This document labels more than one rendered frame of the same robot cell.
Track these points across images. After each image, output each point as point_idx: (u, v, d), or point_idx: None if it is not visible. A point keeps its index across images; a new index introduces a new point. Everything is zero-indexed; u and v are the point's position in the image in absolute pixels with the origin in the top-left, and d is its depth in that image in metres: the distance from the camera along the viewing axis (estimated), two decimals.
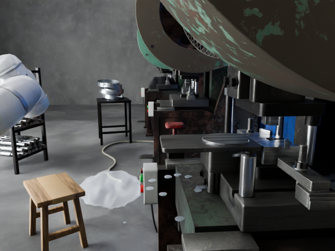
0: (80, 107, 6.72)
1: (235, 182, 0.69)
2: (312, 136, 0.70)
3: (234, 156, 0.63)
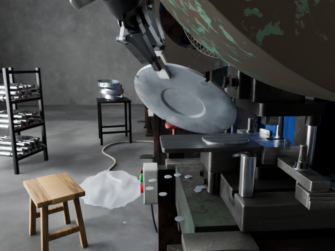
0: (80, 107, 6.72)
1: (235, 182, 0.69)
2: (312, 136, 0.70)
3: (234, 156, 0.63)
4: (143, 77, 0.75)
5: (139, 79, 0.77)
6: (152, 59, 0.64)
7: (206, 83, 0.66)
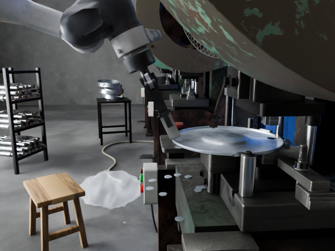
0: (80, 107, 6.72)
1: (235, 182, 0.69)
2: (312, 136, 0.70)
3: (234, 156, 0.63)
4: (179, 140, 0.76)
5: (177, 139, 0.78)
6: None
7: None
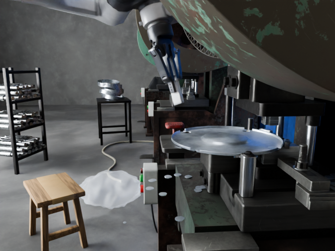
0: (80, 107, 6.72)
1: (235, 182, 0.69)
2: (312, 136, 0.70)
3: (235, 157, 0.62)
4: (273, 146, 0.71)
5: (271, 148, 0.69)
6: (174, 79, 0.88)
7: None
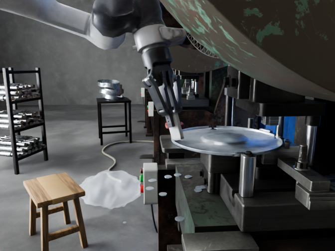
0: (80, 107, 6.72)
1: (235, 182, 0.69)
2: (312, 136, 0.70)
3: (234, 156, 0.63)
4: None
5: None
6: (173, 110, 0.77)
7: None
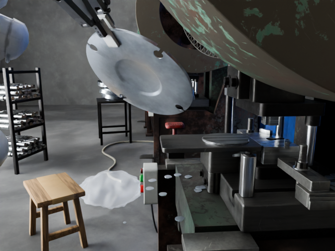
0: (80, 107, 6.72)
1: (235, 182, 0.69)
2: (312, 136, 0.70)
3: (234, 156, 0.63)
4: None
5: None
6: (93, 21, 0.58)
7: None
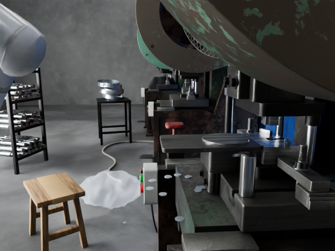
0: (80, 107, 6.72)
1: (235, 182, 0.69)
2: (312, 136, 0.70)
3: (234, 156, 0.63)
4: None
5: None
6: None
7: None
